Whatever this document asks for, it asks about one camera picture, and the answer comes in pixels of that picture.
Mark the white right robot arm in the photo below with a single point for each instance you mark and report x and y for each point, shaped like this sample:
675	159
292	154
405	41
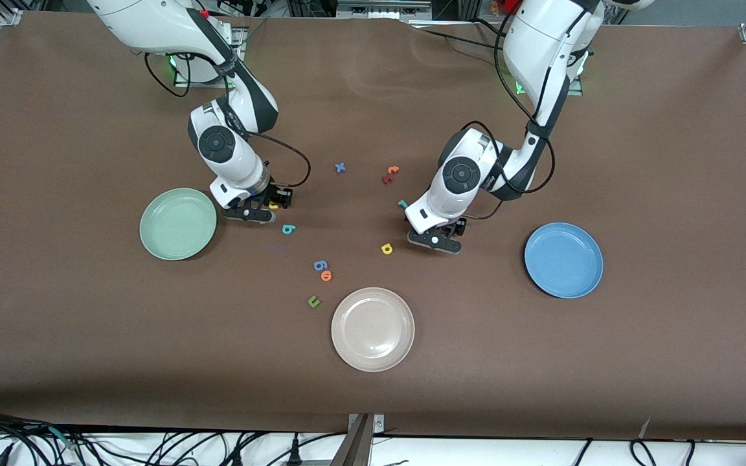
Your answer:
217	145

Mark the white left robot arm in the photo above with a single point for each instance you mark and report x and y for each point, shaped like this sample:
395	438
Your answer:
460	175

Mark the green plate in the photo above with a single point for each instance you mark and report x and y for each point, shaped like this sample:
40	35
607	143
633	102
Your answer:
179	224

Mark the blue plate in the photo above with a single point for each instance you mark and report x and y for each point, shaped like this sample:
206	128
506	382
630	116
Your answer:
564	260

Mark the beige plate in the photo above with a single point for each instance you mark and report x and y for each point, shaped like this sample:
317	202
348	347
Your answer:
373	329

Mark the brown table cover sheet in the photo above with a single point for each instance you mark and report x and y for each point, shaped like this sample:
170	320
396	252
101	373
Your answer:
88	336

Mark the red box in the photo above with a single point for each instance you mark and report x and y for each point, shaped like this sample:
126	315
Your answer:
506	6

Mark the white paper tag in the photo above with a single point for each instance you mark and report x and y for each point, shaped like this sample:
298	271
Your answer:
645	430

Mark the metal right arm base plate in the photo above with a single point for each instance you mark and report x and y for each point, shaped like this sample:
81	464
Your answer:
185	81

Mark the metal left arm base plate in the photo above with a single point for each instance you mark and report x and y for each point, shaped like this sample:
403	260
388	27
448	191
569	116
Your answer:
577	92

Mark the aluminium frame rail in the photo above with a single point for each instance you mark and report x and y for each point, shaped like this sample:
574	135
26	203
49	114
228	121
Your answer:
379	10

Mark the metal profile bracket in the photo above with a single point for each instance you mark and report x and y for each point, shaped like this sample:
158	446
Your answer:
357	443

